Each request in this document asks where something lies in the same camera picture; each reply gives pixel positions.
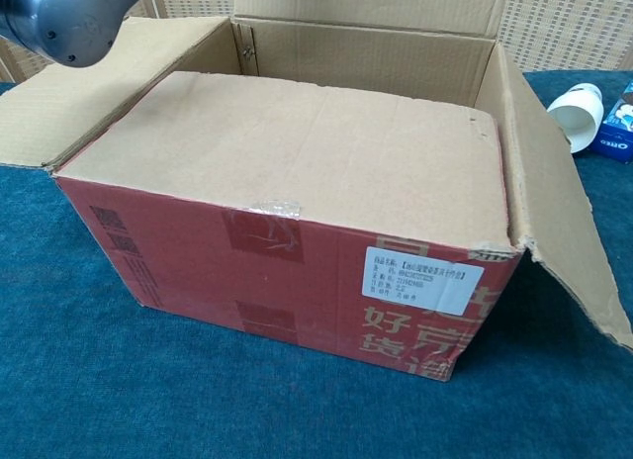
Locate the large red cardboard box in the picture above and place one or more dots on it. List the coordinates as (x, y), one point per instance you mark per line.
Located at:
(222, 271)

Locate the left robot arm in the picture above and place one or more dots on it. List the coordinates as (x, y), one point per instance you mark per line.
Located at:
(74, 19)

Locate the blue Oreo cookie box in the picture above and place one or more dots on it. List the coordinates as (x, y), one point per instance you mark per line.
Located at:
(618, 142)

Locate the blue tablecloth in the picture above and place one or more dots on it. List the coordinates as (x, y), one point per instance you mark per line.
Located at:
(99, 380)

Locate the white paper cup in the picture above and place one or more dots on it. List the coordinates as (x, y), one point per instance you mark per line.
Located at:
(578, 125)

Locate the woven wooden folding screen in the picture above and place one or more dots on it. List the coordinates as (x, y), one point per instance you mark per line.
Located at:
(569, 24)

